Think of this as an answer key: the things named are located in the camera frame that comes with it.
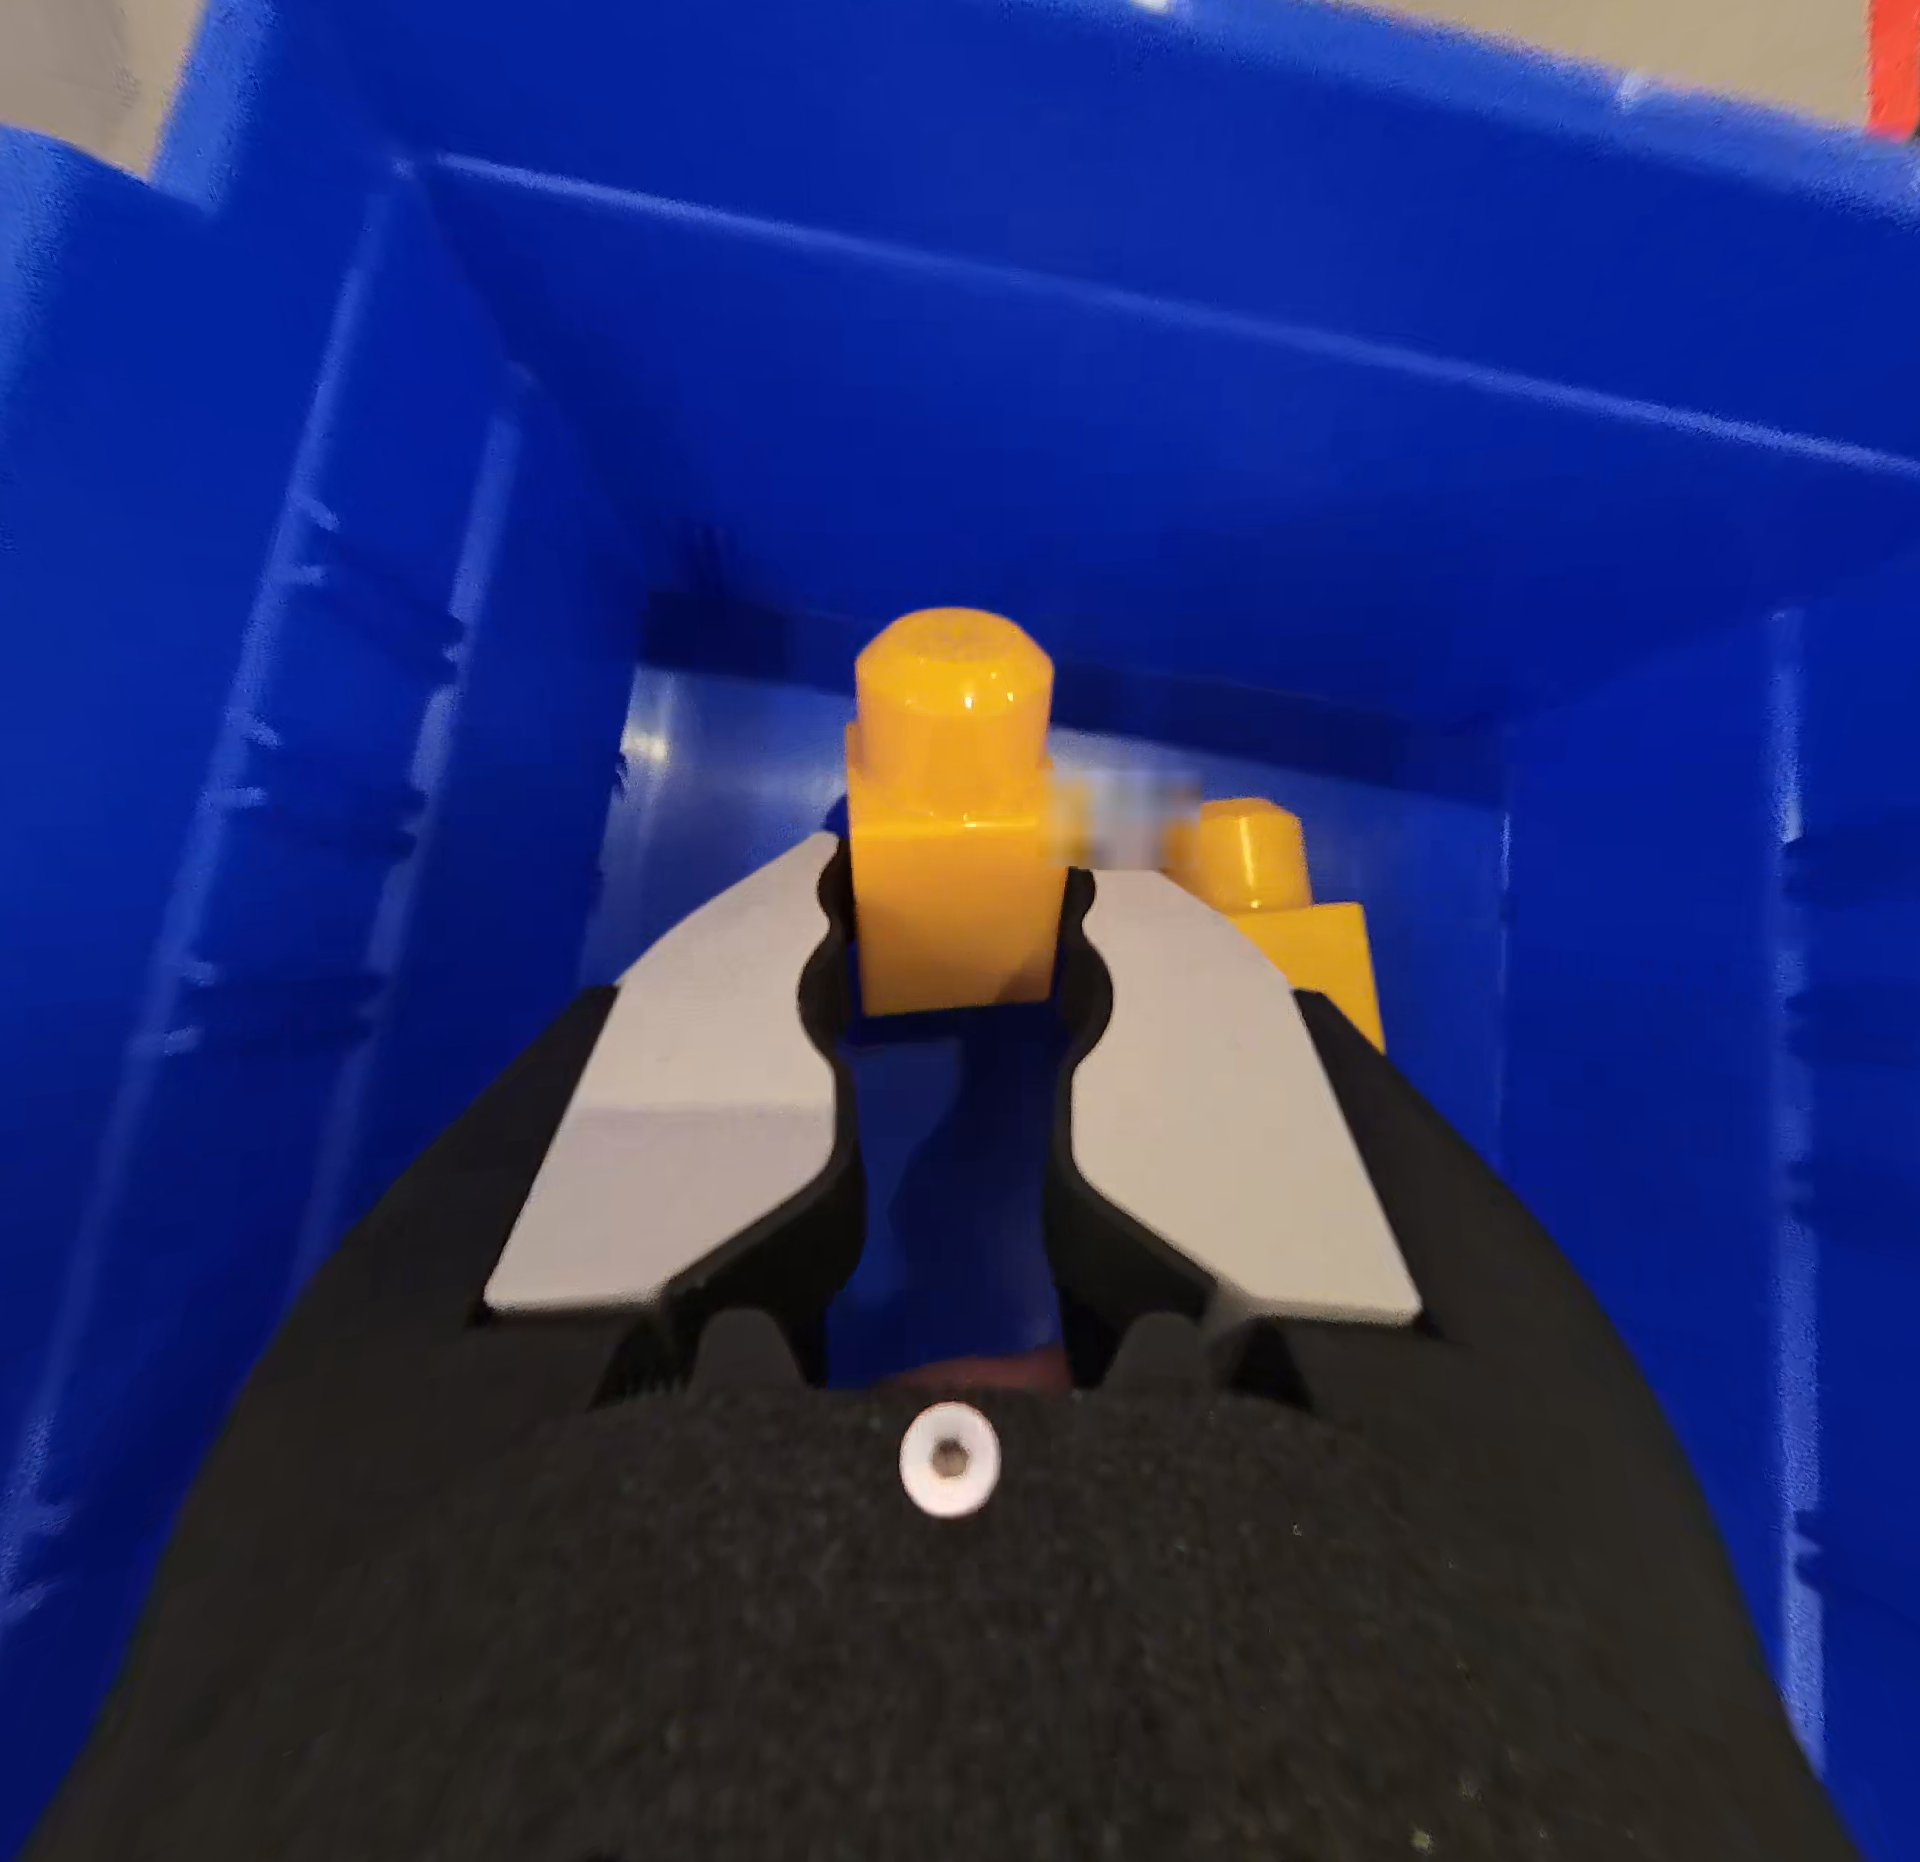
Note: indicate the blue plastic bin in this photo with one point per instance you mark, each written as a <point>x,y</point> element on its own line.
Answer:
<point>1201,391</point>

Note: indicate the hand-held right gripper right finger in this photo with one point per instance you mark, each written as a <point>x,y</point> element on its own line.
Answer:
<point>1237,1128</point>

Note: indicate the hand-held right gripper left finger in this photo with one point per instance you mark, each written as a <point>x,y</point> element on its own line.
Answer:
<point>674,1128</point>

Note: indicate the yellow toy block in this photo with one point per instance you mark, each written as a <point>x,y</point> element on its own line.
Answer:
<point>954,843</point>
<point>1289,919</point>

